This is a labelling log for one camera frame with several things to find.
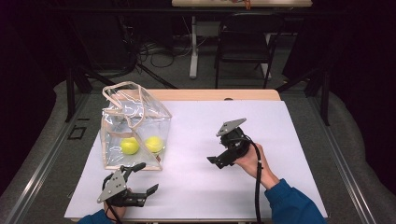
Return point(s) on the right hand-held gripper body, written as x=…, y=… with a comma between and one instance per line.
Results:
x=233, y=144

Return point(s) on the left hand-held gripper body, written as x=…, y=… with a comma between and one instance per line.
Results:
x=113, y=186

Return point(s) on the transparent plastic bag beige trim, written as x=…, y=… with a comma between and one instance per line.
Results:
x=115, y=158

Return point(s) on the yellow tennis ball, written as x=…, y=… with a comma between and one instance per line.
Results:
x=129, y=145
x=154, y=144

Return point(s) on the person's right hand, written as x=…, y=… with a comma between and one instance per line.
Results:
x=252, y=161

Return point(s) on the person's left hand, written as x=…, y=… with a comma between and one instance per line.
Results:
x=115, y=211

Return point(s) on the dark table grommet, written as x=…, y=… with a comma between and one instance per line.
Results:
x=229, y=99

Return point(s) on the wooden table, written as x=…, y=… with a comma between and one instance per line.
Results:
x=202, y=95

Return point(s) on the wooden desk with white legs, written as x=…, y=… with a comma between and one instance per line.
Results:
x=194, y=62

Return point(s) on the black metal stand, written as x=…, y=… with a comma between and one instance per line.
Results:
x=325, y=99
x=70, y=93

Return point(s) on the black chair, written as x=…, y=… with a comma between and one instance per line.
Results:
x=243, y=40

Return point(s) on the dark curtain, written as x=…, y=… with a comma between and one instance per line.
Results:
x=367, y=77
x=25, y=77

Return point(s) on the orange object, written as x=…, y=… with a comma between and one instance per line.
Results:
x=247, y=3

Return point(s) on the metal floor rail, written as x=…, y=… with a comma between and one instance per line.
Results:
x=345, y=168
x=43, y=168

